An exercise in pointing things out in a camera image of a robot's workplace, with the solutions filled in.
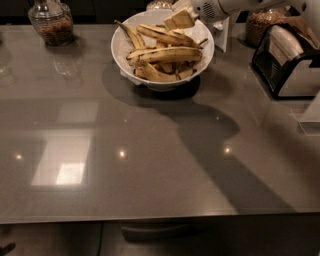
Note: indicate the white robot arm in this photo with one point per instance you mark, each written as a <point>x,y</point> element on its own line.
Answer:
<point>307,22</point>

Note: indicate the left glass jar with nuts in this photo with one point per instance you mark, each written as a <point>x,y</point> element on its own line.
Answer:
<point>53,21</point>

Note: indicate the left curved banana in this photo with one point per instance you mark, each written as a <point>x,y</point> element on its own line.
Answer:
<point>133,34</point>

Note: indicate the long front banana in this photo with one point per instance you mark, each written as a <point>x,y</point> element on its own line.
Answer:
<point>165,55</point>

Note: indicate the bottom front banana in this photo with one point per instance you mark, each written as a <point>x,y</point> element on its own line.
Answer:
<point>149,72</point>

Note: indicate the black and silver napkin holder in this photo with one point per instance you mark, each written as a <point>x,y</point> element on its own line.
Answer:
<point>287,65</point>

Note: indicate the right glass jar with nuts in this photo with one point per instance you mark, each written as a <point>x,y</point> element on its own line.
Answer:
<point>258,22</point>

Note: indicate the middle glass jar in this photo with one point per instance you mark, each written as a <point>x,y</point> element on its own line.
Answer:
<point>160,4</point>

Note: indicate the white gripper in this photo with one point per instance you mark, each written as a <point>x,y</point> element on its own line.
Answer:
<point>204,9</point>

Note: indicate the glass jar with nuts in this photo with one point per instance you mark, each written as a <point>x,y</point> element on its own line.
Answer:
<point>53,21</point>
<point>258,22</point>

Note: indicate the spotted banana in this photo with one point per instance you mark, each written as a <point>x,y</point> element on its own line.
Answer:
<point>169,36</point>

